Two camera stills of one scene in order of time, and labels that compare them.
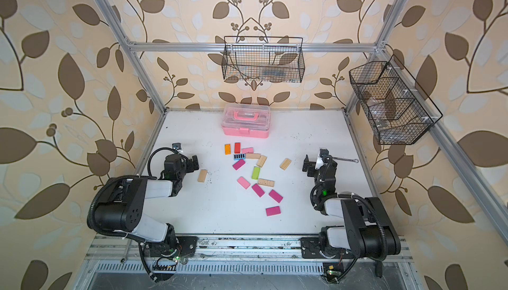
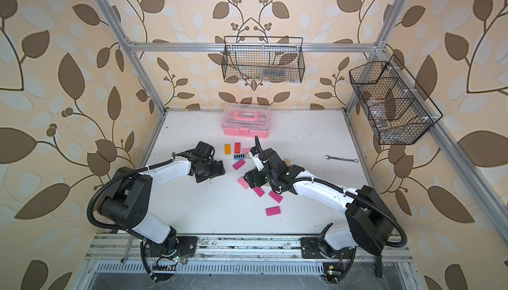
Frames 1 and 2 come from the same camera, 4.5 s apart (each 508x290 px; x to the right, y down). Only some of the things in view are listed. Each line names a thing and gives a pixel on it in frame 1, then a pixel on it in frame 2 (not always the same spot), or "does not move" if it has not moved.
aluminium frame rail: (234, 262) does not move
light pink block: (243, 183) does not move
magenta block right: (275, 196) does not move
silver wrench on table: (354, 160) does not move
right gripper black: (312, 166) -> (254, 172)
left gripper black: (188, 164) -> (216, 171)
